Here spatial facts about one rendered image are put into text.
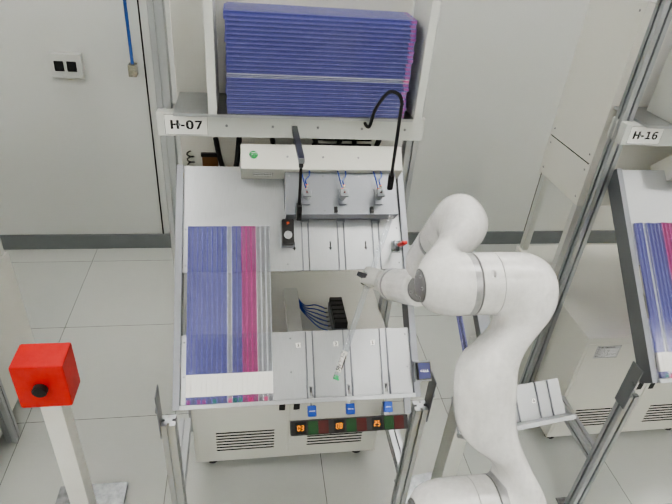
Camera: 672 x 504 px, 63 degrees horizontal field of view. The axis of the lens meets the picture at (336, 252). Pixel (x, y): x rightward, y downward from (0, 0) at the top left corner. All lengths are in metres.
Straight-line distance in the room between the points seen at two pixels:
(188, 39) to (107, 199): 1.90
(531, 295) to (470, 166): 2.72
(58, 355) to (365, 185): 1.01
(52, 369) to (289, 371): 0.65
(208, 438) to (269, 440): 0.23
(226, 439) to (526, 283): 1.54
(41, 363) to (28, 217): 2.04
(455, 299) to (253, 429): 1.43
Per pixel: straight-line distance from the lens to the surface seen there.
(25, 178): 3.56
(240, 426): 2.14
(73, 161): 3.43
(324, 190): 1.65
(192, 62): 1.76
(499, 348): 0.90
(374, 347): 1.64
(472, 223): 0.93
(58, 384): 1.76
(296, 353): 1.60
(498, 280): 0.86
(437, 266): 0.84
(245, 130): 1.64
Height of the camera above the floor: 1.91
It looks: 33 degrees down
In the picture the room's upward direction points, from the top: 5 degrees clockwise
